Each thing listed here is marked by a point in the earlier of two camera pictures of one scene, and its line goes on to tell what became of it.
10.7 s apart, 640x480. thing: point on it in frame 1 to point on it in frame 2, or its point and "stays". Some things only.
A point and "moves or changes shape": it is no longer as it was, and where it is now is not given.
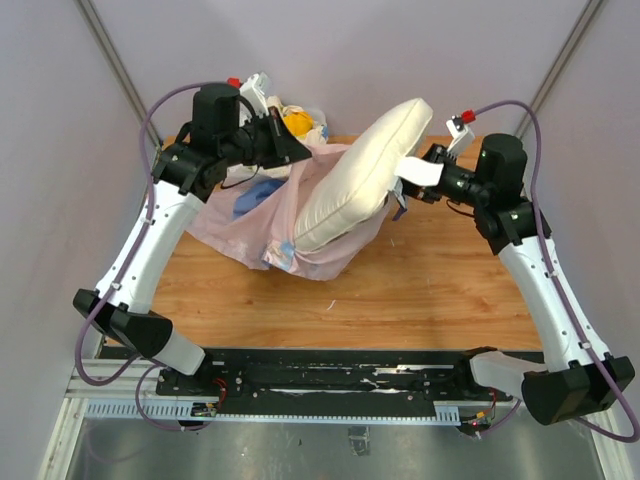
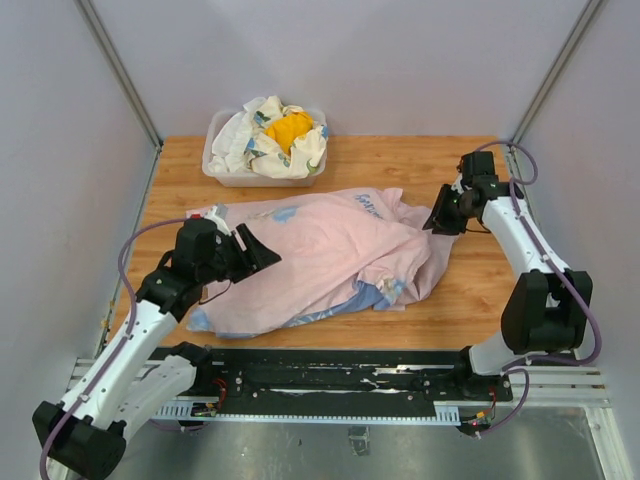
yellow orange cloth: [299, 123] stays
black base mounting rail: [349, 376] stays
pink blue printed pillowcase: [255, 221] moves or changes shape
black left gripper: [285, 146] to [254, 258]
